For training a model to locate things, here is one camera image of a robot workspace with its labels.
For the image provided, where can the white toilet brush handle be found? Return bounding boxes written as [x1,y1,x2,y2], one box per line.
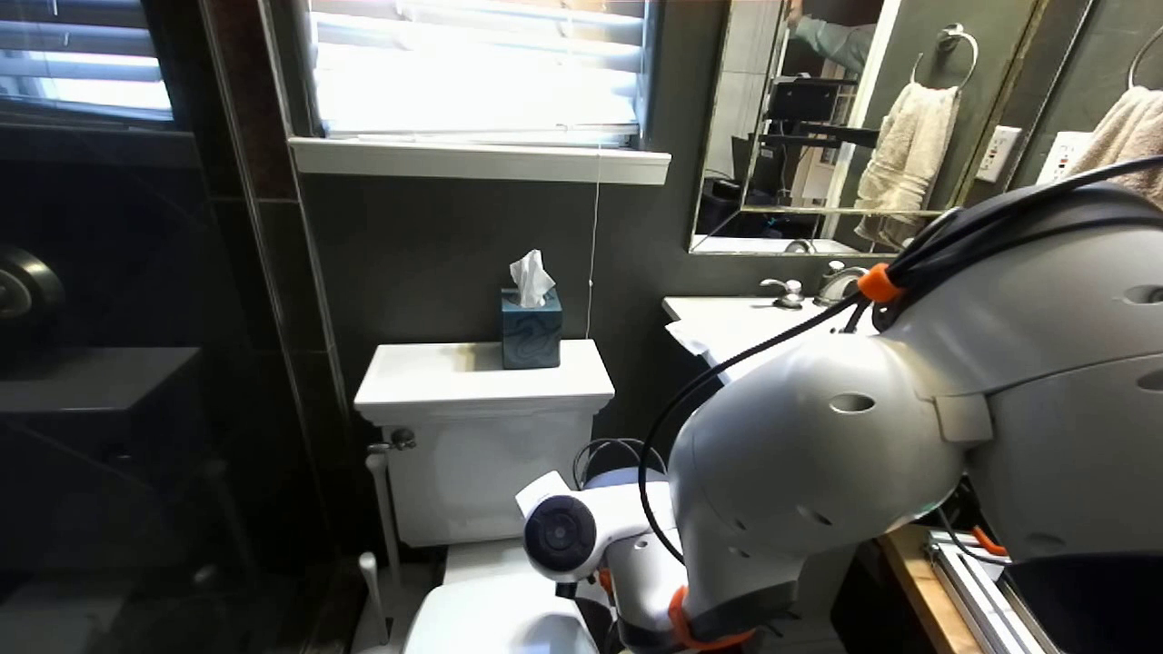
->
[353,550,388,654]

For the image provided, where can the white window sill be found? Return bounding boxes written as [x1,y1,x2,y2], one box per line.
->
[287,134,672,190]

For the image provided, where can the white window blinds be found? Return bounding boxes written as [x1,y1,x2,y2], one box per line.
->
[293,0,664,152]

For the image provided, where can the white outlet plate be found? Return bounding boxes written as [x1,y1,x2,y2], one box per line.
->
[1032,127,1100,193]

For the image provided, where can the blue tissue box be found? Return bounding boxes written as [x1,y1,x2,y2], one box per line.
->
[498,246,566,369]

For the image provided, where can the chrome faucet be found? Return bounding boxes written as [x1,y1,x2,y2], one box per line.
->
[760,272,809,311]

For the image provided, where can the framed wall mirror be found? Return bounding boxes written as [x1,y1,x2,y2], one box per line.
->
[687,0,1058,259]

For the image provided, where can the chrome towel ring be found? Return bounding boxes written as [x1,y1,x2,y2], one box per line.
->
[926,20,980,91]

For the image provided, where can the white light switch plate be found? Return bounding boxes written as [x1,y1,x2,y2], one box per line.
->
[974,120,1024,185]

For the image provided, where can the white water supply pipe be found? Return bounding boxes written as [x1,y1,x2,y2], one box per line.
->
[362,445,404,633]

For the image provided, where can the white sink counter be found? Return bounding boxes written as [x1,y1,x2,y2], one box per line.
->
[662,289,877,375]

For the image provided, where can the aluminium rail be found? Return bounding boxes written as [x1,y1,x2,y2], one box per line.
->
[930,530,1065,654]

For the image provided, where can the dark round knob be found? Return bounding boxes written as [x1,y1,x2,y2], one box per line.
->
[0,238,67,355]

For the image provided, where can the wooden mounting board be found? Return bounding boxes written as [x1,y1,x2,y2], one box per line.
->
[877,518,984,654]

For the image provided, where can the beige hanging towel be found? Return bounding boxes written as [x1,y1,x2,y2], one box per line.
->
[849,81,962,252]
[1065,83,1163,212]

